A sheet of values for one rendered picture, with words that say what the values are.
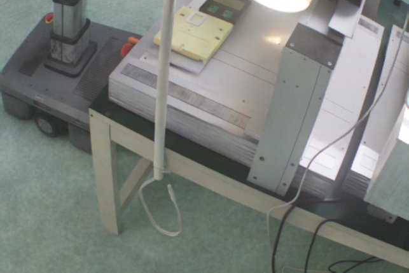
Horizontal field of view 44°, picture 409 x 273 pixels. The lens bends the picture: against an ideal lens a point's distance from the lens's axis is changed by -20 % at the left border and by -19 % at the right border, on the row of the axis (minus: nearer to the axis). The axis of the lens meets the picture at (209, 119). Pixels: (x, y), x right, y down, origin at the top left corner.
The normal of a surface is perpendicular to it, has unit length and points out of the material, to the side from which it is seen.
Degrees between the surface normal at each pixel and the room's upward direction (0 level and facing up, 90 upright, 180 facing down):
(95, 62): 0
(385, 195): 90
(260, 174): 90
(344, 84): 0
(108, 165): 90
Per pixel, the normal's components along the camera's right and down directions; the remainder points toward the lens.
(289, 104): -0.44, 0.67
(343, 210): 0.11, -0.62
